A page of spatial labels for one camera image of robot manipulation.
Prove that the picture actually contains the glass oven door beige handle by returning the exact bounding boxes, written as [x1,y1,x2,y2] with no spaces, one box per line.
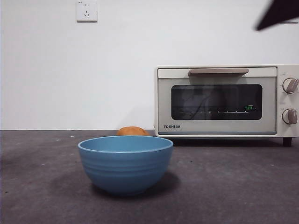
[157,67,278,135]

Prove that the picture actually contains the cream Toshiba toaster oven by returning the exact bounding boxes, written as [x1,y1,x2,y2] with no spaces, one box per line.
[154,65,299,147]

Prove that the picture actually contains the blue ribbed bowl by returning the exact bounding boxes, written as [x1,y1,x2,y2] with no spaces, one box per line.
[78,135,174,196]

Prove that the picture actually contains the brown potato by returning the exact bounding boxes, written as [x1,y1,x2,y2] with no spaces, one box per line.
[116,126,150,137]

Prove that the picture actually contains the metal wire oven rack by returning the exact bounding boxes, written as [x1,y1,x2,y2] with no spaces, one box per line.
[178,109,249,115]

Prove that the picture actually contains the cream and beige oven knob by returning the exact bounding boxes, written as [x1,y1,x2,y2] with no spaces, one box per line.
[281,108,298,125]
[282,78,299,94]

